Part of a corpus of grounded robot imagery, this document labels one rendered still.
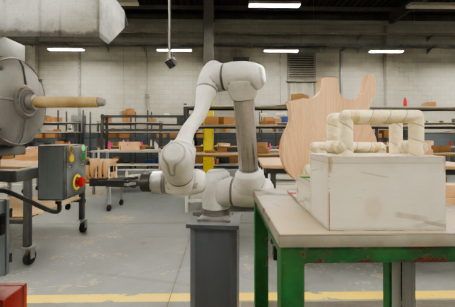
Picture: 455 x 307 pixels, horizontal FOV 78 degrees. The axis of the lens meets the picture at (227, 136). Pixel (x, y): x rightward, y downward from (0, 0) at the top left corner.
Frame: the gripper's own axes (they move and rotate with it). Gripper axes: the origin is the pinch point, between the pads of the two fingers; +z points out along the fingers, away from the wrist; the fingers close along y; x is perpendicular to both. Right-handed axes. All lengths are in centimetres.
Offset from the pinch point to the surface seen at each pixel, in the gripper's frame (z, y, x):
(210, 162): -16, 658, -46
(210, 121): -31, 321, 44
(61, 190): 10.1, -8.0, -1.6
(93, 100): -10.5, -28.6, 27.7
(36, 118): 10.1, -21.5, 23.2
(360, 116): -80, -45, 22
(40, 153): 17.3, -8.0, 11.5
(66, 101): -3.0, -28.6, 27.5
